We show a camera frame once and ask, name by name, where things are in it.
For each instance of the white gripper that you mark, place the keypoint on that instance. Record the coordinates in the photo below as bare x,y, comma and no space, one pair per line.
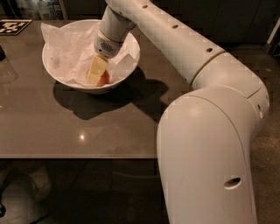
107,47

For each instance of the black object at table edge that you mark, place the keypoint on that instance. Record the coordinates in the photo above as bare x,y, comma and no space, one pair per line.
2,54

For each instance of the bottles on background shelf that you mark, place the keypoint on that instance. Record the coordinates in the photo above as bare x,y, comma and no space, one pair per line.
41,9

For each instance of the orange-red apple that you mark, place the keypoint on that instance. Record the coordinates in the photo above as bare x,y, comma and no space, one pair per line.
98,79

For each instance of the white ceramic bowl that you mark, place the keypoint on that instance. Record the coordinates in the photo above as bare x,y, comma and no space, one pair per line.
55,74

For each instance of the black white fiducial marker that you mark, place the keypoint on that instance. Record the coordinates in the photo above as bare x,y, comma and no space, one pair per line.
12,27

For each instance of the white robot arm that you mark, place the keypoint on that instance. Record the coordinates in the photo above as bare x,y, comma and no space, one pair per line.
204,137

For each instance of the white robot base below table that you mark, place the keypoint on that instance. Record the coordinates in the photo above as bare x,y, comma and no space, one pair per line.
21,193

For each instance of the white crumpled paper liner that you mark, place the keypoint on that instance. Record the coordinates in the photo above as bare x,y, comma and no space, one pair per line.
67,49

